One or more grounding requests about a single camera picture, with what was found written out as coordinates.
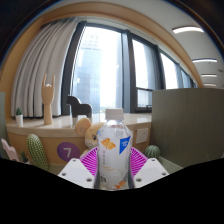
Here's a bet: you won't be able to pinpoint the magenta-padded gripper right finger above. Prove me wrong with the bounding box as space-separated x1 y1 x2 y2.
128 146 170 189

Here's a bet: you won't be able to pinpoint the grey-white curtain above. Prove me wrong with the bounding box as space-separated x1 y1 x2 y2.
10 17 81 118

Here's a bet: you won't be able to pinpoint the grey-green desk divider panel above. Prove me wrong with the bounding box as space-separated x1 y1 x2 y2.
0 92 8 158
150 87 224 168

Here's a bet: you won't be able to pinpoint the pink horse figurine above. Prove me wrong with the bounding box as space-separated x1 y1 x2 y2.
0 138 21 163

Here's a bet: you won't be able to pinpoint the black horse figurine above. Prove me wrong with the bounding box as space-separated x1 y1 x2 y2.
65 95 93 118

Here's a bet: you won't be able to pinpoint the ceiling lights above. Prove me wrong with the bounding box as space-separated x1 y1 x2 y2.
172 25 219 88

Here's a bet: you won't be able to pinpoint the tall green cactus ornament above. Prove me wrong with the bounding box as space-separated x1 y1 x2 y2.
26 133 50 172

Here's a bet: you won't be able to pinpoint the clear plastic water bottle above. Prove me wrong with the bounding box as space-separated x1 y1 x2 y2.
96 107 133 191

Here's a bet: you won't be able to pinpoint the beige plush mouse toy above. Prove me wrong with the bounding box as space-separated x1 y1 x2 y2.
74 116 106 150

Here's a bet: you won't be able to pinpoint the white wall socket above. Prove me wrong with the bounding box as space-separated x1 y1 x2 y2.
134 127 150 145

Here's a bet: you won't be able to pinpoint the round purple number sign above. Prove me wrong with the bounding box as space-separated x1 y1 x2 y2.
56 141 81 163

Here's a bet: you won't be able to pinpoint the dark-framed window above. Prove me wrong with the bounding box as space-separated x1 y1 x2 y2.
60 20 198 116

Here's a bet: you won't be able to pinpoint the wooden hand sculpture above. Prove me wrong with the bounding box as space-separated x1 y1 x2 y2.
41 73 56 126

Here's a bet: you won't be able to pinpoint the round green cactus ornament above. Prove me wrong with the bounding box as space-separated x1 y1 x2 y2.
143 144 161 160

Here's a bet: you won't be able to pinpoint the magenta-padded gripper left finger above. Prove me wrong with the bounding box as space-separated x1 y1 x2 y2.
57 146 100 190

